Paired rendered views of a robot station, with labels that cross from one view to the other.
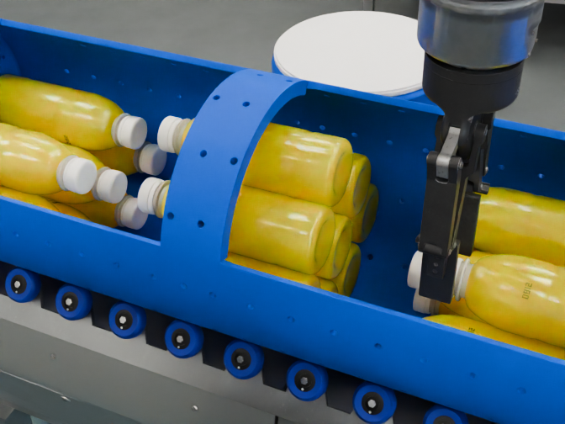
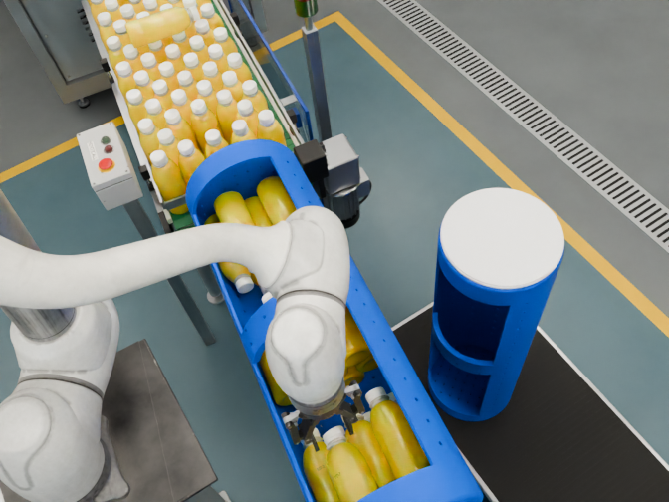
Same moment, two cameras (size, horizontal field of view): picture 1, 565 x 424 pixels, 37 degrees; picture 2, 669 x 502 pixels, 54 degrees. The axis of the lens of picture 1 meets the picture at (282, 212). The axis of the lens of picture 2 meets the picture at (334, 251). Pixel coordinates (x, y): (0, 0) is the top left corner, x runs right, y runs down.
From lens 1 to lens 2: 0.89 m
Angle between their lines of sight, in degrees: 36
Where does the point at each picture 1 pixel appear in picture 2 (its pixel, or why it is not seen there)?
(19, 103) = (265, 200)
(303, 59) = (459, 223)
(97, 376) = not seen: hidden behind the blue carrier
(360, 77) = (474, 259)
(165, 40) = (600, 16)
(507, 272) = (337, 461)
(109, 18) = not seen: outside the picture
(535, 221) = (388, 443)
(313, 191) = not seen: hidden behind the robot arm
